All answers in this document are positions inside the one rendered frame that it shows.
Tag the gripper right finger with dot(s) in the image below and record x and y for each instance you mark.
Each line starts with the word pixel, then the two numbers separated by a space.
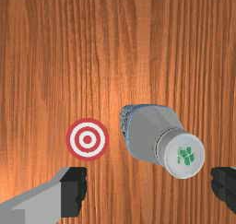
pixel 226 184

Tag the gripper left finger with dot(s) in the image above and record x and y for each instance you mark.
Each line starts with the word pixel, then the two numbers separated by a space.
pixel 46 200

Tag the clear bottle with white cap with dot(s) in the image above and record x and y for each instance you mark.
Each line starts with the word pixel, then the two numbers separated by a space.
pixel 153 135

